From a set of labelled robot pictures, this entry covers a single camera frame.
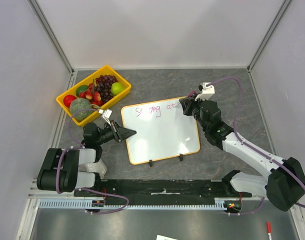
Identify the red cherry bunch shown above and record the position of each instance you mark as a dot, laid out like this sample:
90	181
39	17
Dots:
92	95

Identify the green netted melon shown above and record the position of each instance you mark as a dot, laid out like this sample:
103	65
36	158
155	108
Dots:
80	108

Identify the dark purple grape bunch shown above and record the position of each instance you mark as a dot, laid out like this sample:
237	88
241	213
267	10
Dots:
104	85

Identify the red pen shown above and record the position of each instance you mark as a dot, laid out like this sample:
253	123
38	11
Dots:
269	230

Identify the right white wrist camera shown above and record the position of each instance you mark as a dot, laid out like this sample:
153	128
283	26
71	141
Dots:
207	90

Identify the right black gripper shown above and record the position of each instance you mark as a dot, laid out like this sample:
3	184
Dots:
189	106

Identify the white slotted cable duct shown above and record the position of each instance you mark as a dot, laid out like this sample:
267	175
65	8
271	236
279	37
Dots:
89	204

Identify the purple whiteboard marker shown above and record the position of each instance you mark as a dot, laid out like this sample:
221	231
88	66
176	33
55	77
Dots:
188	96

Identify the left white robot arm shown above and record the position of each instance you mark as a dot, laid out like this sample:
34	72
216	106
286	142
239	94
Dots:
60	169

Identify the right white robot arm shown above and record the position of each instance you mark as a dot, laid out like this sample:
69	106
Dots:
281	181

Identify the light green apple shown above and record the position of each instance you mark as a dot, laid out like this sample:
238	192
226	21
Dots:
116	88

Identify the yellow plastic fruit bin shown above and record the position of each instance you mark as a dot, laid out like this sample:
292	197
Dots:
91	79

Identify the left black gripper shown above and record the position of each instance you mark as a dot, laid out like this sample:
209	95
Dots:
120	133

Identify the yellow-framed whiteboard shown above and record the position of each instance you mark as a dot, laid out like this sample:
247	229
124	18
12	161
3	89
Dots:
162	131

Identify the green lime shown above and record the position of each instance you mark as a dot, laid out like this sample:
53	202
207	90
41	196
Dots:
81	89

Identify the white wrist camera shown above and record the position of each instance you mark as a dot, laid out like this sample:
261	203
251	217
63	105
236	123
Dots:
207	90
105	114

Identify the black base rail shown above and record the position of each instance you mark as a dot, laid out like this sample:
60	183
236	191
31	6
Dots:
166	192

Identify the white paper sheet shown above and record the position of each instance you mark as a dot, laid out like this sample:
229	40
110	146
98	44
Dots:
161	237

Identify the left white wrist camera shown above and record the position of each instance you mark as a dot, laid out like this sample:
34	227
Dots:
105	114

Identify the red apple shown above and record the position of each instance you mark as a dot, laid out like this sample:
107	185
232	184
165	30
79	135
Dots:
68	99

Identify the white whiteboard eraser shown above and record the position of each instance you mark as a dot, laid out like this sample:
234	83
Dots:
95	167

